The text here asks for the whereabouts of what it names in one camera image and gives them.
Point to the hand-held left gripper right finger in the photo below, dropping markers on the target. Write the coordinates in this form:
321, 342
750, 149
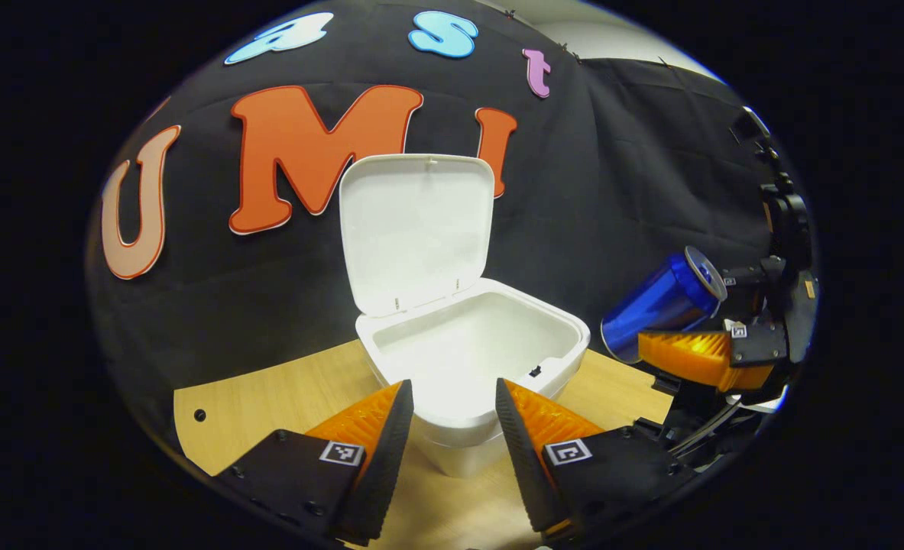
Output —
520, 458

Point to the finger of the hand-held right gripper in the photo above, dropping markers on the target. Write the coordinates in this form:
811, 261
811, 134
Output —
757, 279
688, 355

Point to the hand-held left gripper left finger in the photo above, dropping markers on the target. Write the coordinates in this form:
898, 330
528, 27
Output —
387, 458

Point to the blue pop can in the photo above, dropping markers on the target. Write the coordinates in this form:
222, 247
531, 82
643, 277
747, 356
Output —
658, 302

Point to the white desktop garbage bin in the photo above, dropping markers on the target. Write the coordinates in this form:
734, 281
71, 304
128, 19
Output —
421, 229

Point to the wooden desktop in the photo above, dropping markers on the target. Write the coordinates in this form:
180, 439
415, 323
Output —
283, 397

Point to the black backdrop cloth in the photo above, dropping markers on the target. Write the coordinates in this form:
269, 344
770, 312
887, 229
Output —
574, 191

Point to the row of black cloth clips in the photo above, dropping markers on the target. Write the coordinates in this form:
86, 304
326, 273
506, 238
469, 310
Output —
510, 13

